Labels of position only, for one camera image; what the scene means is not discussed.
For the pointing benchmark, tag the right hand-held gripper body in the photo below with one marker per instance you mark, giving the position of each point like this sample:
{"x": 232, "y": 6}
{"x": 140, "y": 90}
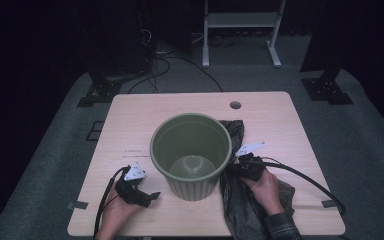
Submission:
{"x": 251, "y": 166}

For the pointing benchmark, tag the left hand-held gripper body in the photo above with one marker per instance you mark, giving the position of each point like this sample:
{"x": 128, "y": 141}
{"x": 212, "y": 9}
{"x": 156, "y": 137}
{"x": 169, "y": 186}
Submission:
{"x": 131, "y": 195}

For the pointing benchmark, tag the green plastic trash bin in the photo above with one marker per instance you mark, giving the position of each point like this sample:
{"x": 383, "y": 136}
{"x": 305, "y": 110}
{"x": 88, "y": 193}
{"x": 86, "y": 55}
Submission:
{"x": 193, "y": 191}

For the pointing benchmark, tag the black plastic garbage bag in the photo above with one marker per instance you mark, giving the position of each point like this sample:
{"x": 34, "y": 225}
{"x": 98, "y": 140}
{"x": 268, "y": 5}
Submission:
{"x": 240, "y": 206}

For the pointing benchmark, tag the person's left hand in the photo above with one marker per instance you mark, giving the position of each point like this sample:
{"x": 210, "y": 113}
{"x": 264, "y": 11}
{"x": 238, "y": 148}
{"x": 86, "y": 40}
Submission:
{"x": 115, "y": 216}

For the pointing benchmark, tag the person's right hand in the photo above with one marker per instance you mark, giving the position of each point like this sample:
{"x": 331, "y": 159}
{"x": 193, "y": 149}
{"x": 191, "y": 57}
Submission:
{"x": 263, "y": 193}

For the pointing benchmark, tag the grey tape strip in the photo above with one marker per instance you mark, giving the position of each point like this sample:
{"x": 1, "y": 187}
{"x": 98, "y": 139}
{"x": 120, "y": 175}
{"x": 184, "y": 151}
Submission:
{"x": 80, "y": 205}
{"x": 329, "y": 203}

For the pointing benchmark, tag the black stand base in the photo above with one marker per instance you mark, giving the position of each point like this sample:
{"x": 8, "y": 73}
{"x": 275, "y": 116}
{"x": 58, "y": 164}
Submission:
{"x": 101, "y": 91}
{"x": 326, "y": 90}

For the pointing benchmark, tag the white metal stand frame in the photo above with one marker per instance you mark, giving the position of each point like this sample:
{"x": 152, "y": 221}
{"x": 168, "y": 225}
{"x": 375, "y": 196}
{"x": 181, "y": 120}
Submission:
{"x": 243, "y": 20}

